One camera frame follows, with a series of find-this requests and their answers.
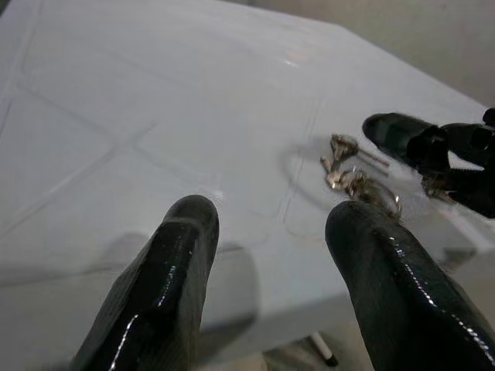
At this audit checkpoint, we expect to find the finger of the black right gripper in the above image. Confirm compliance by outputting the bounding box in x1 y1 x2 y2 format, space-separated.
361 112 450 172
420 122 495 220

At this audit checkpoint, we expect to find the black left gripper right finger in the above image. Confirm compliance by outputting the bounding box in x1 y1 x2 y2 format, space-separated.
324 199 495 371

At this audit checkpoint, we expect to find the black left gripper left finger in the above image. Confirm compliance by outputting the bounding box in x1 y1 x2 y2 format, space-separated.
71 194 220 371

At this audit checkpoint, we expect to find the white table leg black foot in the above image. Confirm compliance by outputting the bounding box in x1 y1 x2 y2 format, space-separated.
308 331 340 368

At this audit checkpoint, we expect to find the silver key bunch with ring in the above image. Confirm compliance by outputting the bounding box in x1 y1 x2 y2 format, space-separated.
278 132 405 222

